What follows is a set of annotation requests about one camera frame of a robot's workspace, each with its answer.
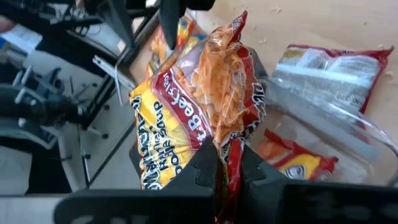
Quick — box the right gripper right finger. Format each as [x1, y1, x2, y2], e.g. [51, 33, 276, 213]
[238, 144, 398, 224]

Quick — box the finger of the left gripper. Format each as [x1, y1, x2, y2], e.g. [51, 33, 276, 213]
[159, 0, 187, 50]

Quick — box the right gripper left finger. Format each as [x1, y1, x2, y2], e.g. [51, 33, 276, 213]
[53, 136, 219, 224]

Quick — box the red Maruchan noodle pack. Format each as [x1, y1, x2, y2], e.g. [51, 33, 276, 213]
[257, 129, 340, 182]
[272, 43, 395, 114]
[129, 11, 268, 224]

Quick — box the clear plastic bin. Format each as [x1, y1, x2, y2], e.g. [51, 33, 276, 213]
[245, 46, 398, 189]

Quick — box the black office chair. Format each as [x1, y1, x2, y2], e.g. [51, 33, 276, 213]
[0, 60, 109, 190]

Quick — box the white paper sheet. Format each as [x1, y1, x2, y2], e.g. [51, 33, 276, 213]
[0, 24, 44, 54]

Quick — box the person's hand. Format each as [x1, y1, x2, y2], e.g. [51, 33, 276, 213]
[0, 16, 16, 34]

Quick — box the silver metal bracket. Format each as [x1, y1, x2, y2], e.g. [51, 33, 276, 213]
[92, 55, 137, 91]

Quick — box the black aluminium table frame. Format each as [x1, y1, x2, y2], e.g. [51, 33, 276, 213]
[46, 0, 162, 187]

